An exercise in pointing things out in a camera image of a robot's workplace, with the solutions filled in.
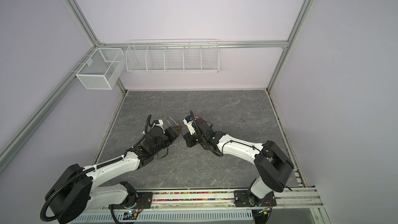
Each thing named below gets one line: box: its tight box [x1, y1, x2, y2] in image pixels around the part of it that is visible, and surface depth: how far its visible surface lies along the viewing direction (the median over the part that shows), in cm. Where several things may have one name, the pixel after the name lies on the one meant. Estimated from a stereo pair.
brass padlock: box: [166, 116, 183, 135], surface depth 84 cm
